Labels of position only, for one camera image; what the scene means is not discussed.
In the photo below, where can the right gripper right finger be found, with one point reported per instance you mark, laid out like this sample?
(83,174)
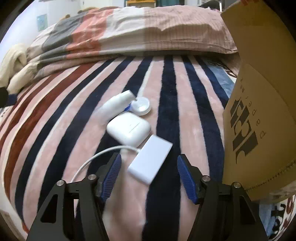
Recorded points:
(225,211)

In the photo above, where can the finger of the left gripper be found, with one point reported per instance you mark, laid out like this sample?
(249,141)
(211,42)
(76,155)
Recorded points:
(7,99)

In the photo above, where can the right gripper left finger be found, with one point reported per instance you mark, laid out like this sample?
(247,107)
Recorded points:
(73,211)

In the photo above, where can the white adapter with cable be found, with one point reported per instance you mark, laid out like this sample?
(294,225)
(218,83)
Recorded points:
(147,162)

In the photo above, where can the white earbuds case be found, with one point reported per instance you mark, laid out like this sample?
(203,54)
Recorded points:
(129,129)

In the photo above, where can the cream fleece blanket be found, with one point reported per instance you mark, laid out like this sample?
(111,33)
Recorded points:
(14,61)

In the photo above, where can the brown cardboard box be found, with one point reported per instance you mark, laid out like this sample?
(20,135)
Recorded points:
(259,119)

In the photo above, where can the white bottle blue cap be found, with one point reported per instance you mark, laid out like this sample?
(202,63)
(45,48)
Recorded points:
(114,106)

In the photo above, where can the striped folded duvet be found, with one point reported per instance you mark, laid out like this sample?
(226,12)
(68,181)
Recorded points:
(103,33)

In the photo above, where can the white round jar lid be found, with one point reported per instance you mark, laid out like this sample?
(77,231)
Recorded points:
(141,106)

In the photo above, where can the yellow white shelf cabinet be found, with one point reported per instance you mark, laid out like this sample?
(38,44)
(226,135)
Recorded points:
(141,3)

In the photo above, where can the blue wall poster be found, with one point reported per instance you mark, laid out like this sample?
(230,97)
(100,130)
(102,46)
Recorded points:
(42,22)

